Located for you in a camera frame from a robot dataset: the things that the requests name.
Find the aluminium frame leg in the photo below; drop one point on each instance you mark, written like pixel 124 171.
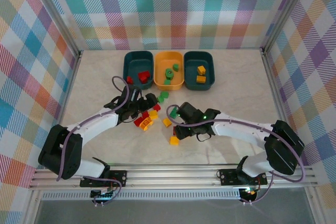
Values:
pixel 316 208
pixel 32 208

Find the aluminium side rail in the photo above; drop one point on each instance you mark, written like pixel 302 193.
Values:
pixel 273 82

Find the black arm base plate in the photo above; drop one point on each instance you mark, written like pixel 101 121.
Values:
pixel 225 176
pixel 120 178

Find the tall red lego brick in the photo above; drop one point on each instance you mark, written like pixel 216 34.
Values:
pixel 157 107

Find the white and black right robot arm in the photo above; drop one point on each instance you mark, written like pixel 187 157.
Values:
pixel 241 127

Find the long green lego brick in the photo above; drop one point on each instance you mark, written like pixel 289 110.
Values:
pixel 173 114

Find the wide aluminium mounting rail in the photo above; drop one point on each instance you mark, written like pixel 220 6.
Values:
pixel 170 176

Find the aluminium frame post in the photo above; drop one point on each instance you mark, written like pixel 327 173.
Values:
pixel 286 11
pixel 56 14

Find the green round lego piece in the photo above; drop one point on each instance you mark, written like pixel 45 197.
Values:
pixel 168 75

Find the teal plastic bin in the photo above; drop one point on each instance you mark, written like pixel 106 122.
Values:
pixel 136 64
pixel 194 61

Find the small controller board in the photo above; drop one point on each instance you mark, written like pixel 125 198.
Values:
pixel 101 195
pixel 250 193

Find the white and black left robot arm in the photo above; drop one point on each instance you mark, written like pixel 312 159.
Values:
pixel 92 124

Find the red curved lego brick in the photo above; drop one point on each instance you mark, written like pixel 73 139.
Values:
pixel 145 114

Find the yellow printed lego brick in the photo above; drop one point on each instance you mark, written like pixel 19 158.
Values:
pixel 146 124

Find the yellow plastic bin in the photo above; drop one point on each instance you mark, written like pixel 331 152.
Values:
pixel 160 64

